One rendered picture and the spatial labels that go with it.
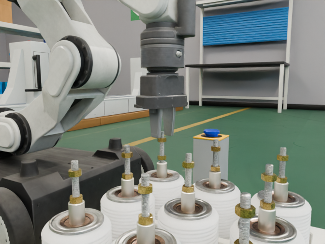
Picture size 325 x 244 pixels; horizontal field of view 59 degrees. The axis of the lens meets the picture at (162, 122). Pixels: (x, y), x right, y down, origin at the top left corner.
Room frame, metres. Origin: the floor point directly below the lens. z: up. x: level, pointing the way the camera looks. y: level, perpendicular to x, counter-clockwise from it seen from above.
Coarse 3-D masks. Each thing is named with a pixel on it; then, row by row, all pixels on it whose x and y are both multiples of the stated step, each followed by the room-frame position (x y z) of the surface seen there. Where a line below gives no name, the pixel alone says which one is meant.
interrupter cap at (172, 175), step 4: (148, 172) 0.61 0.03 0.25; (152, 172) 0.61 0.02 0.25; (156, 172) 0.61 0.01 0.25; (168, 172) 0.61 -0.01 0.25; (172, 172) 0.61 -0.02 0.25; (176, 172) 0.61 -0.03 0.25; (152, 176) 0.58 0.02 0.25; (156, 176) 0.59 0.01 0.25; (168, 176) 0.59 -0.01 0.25; (172, 176) 0.58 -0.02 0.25; (176, 176) 0.58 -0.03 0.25; (152, 180) 0.56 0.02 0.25; (156, 180) 0.56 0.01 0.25; (160, 180) 0.56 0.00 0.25; (164, 180) 0.56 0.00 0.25; (168, 180) 0.56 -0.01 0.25; (172, 180) 0.56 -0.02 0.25
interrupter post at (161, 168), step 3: (159, 162) 0.59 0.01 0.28; (165, 162) 0.59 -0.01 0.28; (159, 165) 0.58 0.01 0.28; (162, 165) 0.58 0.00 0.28; (165, 165) 0.59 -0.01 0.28; (159, 168) 0.58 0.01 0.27; (162, 168) 0.58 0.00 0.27; (165, 168) 0.59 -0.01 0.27; (159, 171) 0.58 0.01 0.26; (162, 171) 0.58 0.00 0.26; (165, 171) 0.59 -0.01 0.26; (159, 174) 0.58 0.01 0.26; (162, 174) 0.58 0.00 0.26; (165, 174) 0.59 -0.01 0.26; (159, 177) 0.58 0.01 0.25; (162, 177) 0.58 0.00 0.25
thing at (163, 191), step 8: (152, 184) 0.55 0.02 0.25; (160, 184) 0.55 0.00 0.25; (168, 184) 0.55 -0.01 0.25; (176, 184) 0.56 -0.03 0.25; (152, 192) 0.55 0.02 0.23; (160, 192) 0.55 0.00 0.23; (168, 192) 0.55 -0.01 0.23; (176, 192) 0.55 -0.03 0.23; (160, 200) 0.55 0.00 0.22; (168, 200) 0.55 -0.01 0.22
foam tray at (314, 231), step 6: (156, 222) 0.53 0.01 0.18; (312, 228) 0.51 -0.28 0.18; (318, 228) 0.51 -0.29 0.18; (312, 234) 0.48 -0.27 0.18; (318, 234) 0.48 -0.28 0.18; (324, 234) 0.48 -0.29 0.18; (222, 240) 0.46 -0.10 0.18; (228, 240) 0.46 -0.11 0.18; (312, 240) 0.46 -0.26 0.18; (318, 240) 0.46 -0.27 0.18; (324, 240) 0.46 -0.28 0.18
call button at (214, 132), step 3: (207, 129) 0.72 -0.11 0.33; (210, 129) 0.72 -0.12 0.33; (213, 129) 0.72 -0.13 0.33; (216, 129) 0.72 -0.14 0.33; (204, 132) 0.71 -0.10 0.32; (207, 132) 0.70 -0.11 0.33; (210, 132) 0.70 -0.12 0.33; (213, 132) 0.70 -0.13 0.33; (216, 132) 0.70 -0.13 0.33; (219, 132) 0.71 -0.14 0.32; (207, 135) 0.71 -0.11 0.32; (210, 135) 0.70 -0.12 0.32; (213, 135) 0.70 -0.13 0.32; (216, 135) 0.71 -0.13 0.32
